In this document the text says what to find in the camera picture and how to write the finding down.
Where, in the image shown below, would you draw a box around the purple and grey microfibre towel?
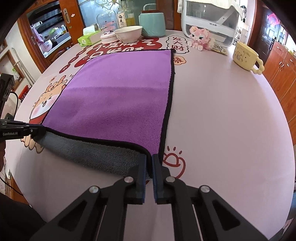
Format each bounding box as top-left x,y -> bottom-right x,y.
34,49 -> 175,176

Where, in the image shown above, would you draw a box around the pink printed tablecloth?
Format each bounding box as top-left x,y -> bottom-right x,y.
5,31 -> 295,240

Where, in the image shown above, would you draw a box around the green tissue pack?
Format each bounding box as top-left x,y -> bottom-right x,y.
78,31 -> 102,47

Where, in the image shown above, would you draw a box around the white ceramic bowl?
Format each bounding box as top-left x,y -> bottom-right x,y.
114,26 -> 142,44

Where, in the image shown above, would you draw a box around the glass bottle with label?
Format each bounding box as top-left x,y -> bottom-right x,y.
117,1 -> 127,28

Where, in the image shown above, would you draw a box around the yellow cartoon mug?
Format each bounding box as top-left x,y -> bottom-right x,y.
233,42 -> 265,75

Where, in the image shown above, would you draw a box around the yellow oil bottle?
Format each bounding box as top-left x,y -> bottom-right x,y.
125,1 -> 135,26

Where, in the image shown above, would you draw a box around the wooden side cabinet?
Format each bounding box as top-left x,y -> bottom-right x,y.
263,41 -> 296,145

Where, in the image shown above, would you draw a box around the foil pill blister pack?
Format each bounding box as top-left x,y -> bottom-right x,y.
211,43 -> 228,55

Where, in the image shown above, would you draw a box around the pink block toy figure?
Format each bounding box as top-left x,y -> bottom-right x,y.
188,26 -> 215,51

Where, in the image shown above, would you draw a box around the teal kettle with lid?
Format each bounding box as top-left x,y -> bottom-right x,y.
138,3 -> 166,37

